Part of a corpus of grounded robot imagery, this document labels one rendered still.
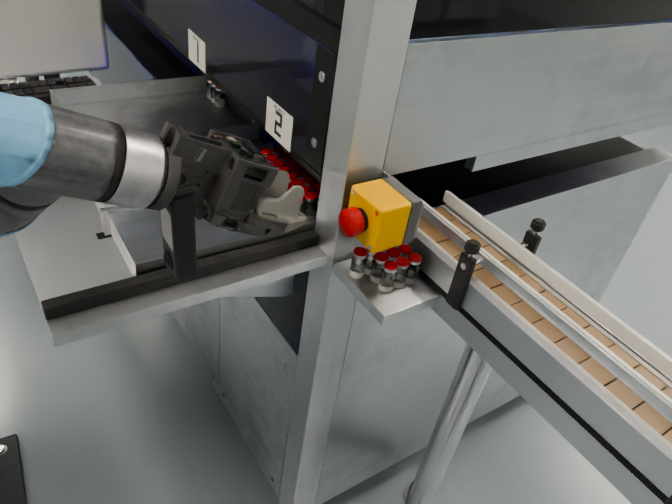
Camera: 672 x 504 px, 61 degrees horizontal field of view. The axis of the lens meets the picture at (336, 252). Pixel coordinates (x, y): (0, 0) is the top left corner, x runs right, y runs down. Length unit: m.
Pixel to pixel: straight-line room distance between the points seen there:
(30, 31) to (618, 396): 1.47
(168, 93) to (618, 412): 1.09
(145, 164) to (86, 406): 1.35
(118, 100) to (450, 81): 0.76
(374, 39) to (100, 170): 0.37
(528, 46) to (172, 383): 1.38
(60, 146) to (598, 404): 0.62
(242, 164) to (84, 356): 1.45
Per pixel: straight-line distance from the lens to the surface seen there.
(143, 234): 0.93
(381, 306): 0.83
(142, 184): 0.56
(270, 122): 0.98
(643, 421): 0.76
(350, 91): 0.77
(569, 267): 1.52
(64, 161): 0.53
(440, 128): 0.88
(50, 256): 0.91
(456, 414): 1.03
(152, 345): 1.97
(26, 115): 0.53
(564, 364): 0.77
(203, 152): 0.59
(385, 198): 0.77
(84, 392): 1.88
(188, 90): 1.41
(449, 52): 0.83
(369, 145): 0.80
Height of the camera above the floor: 1.43
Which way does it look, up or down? 37 degrees down
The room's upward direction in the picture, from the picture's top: 9 degrees clockwise
